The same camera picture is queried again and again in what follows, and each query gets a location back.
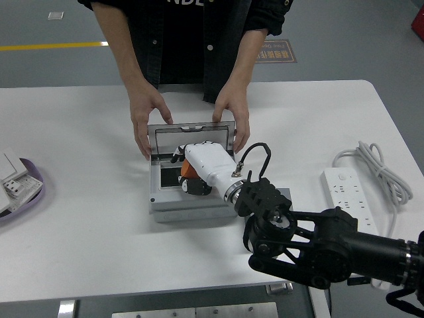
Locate person's left hand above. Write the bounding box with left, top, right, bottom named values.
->
left=211, top=87, right=251, bottom=155

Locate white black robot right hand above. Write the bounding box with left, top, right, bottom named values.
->
left=170, top=140, right=246, bottom=197

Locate person's right hand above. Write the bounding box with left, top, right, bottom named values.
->
left=127, top=85, right=174, bottom=162

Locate orange cylinder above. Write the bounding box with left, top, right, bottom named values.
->
left=180, top=159, right=200, bottom=180

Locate grey enclosure box with lid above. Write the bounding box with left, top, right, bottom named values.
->
left=146, top=121, right=244, bottom=223

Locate grey cube with round hole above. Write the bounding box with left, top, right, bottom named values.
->
left=277, top=187, right=293, bottom=207

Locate brown floor sign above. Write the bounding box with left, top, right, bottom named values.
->
left=254, top=39, right=297, bottom=64

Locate person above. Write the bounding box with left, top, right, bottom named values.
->
left=78, top=0, right=294, bottom=103

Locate yellow floor tape line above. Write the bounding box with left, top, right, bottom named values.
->
left=0, top=41, right=109, bottom=52

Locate purple tray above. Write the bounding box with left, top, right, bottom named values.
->
left=0, top=158, right=46, bottom=223

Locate white perforated plate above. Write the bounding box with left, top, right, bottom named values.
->
left=9, top=172, right=44, bottom=213

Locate white socket module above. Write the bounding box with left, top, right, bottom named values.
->
left=2, top=178, right=25, bottom=199

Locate white table leg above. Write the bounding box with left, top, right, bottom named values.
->
left=58, top=299, right=80, bottom=318
left=306, top=286, right=332, bottom=318

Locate red crate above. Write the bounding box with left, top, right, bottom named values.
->
left=410, top=5, right=424, bottom=34

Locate silver table bracket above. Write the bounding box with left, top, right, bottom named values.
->
left=266, top=282, right=294, bottom=295

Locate white switch panel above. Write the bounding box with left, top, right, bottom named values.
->
left=0, top=152, right=21, bottom=182

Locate grey metal base plate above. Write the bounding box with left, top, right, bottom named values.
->
left=111, top=307, right=196, bottom=318

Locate white power strip cord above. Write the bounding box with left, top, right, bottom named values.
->
left=332, top=140, right=414, bottom=291

